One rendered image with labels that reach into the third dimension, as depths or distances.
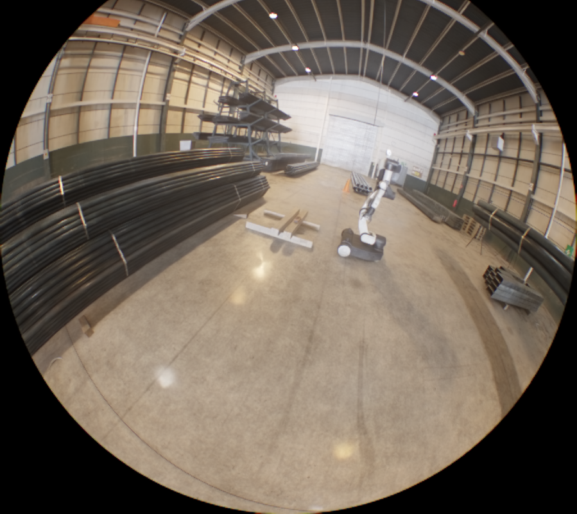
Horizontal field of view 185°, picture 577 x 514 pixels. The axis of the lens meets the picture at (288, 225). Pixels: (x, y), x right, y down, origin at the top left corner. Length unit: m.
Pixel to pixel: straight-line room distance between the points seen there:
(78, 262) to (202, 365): 1.23
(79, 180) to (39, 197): 0.49
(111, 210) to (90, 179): 0.53
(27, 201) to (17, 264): 0.61
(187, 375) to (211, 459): 0.58
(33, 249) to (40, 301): 0.38
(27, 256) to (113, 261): 0.85
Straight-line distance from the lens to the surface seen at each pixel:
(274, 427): 1.25
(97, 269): 1.76
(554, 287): 2.90
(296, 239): 2.40
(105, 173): 2.20
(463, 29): 11.18
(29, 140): 9.05
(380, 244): 2.58
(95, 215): 1.75
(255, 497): 1.35
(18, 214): 2.19
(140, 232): 1.89
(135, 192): 1.88
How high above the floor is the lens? 1.24
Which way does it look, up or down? 25 degrees down
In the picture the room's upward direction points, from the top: 10 degrees clockwise
